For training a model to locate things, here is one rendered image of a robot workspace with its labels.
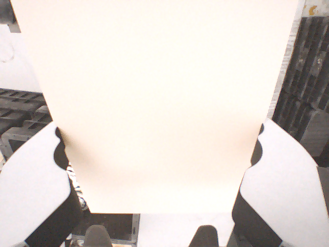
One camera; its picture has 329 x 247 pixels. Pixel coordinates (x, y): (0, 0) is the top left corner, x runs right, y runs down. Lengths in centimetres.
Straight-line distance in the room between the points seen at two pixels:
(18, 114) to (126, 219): 47
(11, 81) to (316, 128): 146
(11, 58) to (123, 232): 64
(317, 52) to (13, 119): 117
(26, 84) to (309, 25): 123
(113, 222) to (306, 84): 108
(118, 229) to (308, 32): 122
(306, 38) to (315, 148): 66
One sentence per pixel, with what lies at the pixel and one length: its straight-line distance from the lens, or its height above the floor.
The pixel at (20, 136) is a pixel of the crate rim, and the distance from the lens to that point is 44.
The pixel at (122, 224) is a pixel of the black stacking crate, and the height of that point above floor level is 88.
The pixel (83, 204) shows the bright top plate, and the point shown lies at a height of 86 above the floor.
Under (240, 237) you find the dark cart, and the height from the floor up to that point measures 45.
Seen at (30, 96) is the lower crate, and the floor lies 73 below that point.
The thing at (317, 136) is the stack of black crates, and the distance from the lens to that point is 136.
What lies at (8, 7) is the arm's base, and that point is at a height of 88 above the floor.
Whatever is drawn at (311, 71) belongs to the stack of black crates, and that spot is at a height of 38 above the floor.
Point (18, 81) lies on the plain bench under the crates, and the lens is 70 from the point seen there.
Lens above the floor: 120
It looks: 60 degrees down
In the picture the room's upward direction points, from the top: 179 degrees counter-clockwise
